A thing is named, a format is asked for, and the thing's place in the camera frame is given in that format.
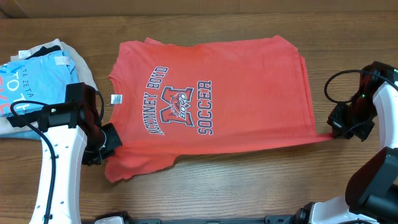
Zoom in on red printed t-shirt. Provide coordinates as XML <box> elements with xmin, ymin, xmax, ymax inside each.
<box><xmin>105</xmin><ymin>35</ymin><xmax>331</xmax><ymax>182</ymax></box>

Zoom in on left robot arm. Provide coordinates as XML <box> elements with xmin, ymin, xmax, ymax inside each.
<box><xmin>30</xmin><ymin>103</ymin><xmax>122</xmax><ymax>223</ymax></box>

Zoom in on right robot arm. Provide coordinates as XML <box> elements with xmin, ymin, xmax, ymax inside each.
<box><xmin>287</xmin><ymin>61</ymin><xmax>397</xmax><ymax>223</ymax></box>

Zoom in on beige folded garment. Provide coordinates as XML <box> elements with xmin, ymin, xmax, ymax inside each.
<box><xmin>1</xmin><ymin>39</ymin><xmax>98</xmax><ymax>135</ymax></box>

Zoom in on folded blue jeans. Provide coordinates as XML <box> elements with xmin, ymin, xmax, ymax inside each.
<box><xmin>1</xmin><ymin>130</ymin><xmax>40</xmax><ymax>141</ymax></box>

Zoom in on black folded garment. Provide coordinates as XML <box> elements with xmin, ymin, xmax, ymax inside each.
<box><xmin>6</xmin><ymin>45</ymin><xmax>61</xmax><ymax>128</ymax></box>

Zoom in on light blue folded t-shirt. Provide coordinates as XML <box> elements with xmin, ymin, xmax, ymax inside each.
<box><xmin>1</xmin><ymin>50</ymin><xmax>78</xmax><ymax>116</ymax></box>

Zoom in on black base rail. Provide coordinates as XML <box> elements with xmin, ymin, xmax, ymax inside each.
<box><xmin>130</xmin><ymin>215</ymin><xmax>295</xmax><ymax>224</ymax></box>

